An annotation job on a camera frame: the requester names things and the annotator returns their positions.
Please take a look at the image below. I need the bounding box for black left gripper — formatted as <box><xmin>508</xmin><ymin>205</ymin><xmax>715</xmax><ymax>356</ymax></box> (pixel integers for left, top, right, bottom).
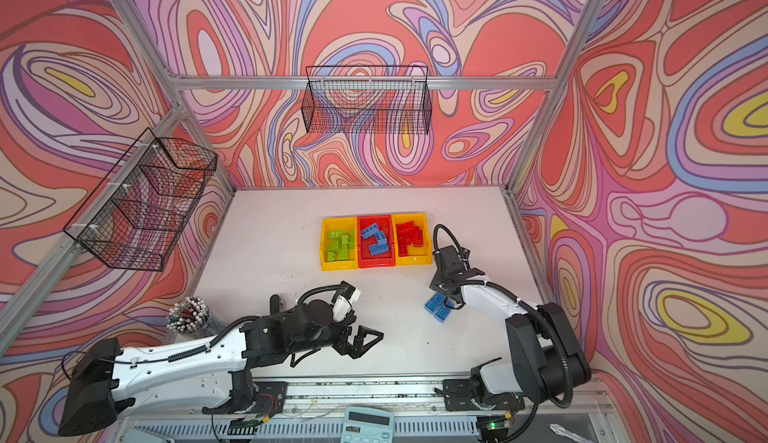
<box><xmin>287</xmin><ymin>314</ymin><xmax>383</xmax><ymax>362</ymax></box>

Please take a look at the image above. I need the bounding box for red lego brick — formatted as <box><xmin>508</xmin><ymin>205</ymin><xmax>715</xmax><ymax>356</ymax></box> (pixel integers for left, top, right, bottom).
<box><xmin>410</xmin><ymin>226</ymin><xmax>424</xmax><ymax>248</ymax></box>
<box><xmin>395</xmin><ymin>221</ymin><xmax>417</xmax><ymax>247</ymax></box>

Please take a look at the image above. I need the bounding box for green lego brick long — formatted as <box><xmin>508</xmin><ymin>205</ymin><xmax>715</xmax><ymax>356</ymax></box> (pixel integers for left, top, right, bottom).
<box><xmin>327</xmin><ymin>230</ymin><xmax>344</xmax><ymax>241</ymax></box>

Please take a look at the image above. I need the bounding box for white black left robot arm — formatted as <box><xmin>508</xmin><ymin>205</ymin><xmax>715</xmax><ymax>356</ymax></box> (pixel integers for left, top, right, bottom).
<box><xmin>57</xmin><ymin>298</ymin><xmax>384</xmax><ymax>437</ymax></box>

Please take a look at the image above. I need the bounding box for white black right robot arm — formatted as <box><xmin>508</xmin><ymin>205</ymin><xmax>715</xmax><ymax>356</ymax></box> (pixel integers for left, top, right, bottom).
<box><xmin>430</xmin><ymin>246</ymin><xmax>591</xmax><ymax>408</ymax></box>

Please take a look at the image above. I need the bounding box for yellow right plastic bin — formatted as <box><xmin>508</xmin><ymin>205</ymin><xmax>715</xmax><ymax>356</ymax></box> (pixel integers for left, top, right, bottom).
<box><xmin>391</xmin><ymin>213</ymin><xmax>432</xmax><ymax>266</ymax></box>

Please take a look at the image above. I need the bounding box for yellow plastic bin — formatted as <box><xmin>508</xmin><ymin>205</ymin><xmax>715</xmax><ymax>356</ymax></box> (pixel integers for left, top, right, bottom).
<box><xmin>391</xmin><ymin>213</ymin><xmax>432</xmax><ymax>266</ymax></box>
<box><xmin>319</xmin><ymin>217</ymin><xmax>359</xmax><ymax>271</ymax></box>

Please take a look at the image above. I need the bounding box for red middle plastic bin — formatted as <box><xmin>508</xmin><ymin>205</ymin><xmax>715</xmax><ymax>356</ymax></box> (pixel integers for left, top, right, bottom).
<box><xmin>356</xmin><ymin>215</ymin><xmax>395</xmax><ymax>268</ymax></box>

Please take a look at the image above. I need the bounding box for light blue calculator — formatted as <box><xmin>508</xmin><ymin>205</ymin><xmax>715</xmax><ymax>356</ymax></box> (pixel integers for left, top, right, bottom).
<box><xmin>340</xmin><ymin>407</ymin><xmax>395</xmax><ymax>443</ymax></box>

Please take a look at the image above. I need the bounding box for grey marker pen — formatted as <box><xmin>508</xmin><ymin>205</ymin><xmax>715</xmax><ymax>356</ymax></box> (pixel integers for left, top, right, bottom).
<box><xmin>269</xmin><ymin>294</ymin><xmax>282</xmax><ymax>315</ymax></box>

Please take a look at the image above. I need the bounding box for yellow left plastic bin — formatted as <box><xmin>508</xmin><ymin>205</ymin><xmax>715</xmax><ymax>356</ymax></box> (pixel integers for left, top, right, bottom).
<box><xmin>319</xmin><ymin>217</ymin><xmax>359</xmax><ymax>271</ymax></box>

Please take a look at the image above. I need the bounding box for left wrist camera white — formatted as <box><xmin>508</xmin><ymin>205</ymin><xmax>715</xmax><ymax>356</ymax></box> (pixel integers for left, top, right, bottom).
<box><xmin>332</xmin><ymin>288</ymin><xmax>361</xmax><ymax>323</ymax></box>

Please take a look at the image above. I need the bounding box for black wire basket back wall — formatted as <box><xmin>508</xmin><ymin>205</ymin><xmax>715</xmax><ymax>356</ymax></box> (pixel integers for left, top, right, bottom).
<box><xmin>301</xmin><ymin>64</ymin><xmax>433</xmax><ymax>135</ymax></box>

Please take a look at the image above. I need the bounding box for black wire basket wall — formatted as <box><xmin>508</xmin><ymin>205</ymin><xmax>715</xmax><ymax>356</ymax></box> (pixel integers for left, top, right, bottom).
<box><xmin>63</xmin><ymin>129</ymin><xmax>218</xmax><ymax>272</ymax></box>
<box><xmin>301</xmin><ymin>64</ymin><xmax>433</xmax><ymax>135</ymax></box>

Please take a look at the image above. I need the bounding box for black wire basket left wall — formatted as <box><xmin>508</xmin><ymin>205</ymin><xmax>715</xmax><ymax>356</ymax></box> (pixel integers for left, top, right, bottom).
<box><xmin>63</xmin><ymin>129</ymin><xmax>218</xmax><ymax>272</ymax></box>

